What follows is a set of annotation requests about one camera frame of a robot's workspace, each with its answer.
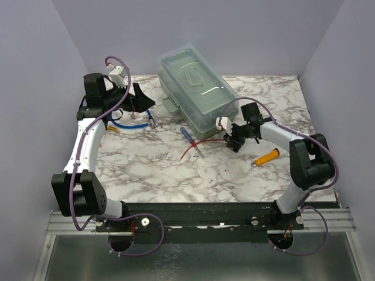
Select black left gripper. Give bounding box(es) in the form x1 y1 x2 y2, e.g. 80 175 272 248
103 81 155 112

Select small silver key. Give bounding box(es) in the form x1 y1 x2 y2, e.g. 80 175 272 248
130 107 135 119

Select blue cable lock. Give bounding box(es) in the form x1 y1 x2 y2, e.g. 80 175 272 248
110 109 156 129

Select red cable lock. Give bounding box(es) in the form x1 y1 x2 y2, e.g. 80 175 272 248
179 139 224 160

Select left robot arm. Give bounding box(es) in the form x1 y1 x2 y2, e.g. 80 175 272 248
51 73 155 231

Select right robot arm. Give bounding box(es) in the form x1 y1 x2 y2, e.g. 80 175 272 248
216 98 339 229

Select black cylinder lock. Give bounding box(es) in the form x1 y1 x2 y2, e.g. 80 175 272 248
226 137 245 153

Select clear plastic storage box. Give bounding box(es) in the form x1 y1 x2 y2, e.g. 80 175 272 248
156 45 238 140

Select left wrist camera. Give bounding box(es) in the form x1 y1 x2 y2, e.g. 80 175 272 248
107 64 127 88

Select yellow handled pliers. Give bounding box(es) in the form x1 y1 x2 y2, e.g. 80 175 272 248
106 126 120 133

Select orange handled tool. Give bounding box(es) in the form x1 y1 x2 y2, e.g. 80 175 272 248
251 148 279 167

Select blue handled screwdriver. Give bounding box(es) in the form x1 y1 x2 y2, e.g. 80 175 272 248
180 127 204 158

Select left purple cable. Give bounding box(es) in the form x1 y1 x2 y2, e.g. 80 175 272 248
70 56 165 258

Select purple cable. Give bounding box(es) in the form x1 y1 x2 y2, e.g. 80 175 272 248
219 98 342 256
70 56 165 258

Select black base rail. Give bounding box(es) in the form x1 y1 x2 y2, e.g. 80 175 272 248
58 201 305 245

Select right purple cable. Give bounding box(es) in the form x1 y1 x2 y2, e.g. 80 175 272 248
219 98 342 256

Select aluminium frame rail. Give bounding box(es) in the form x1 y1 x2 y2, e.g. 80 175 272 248
32 76 364 281

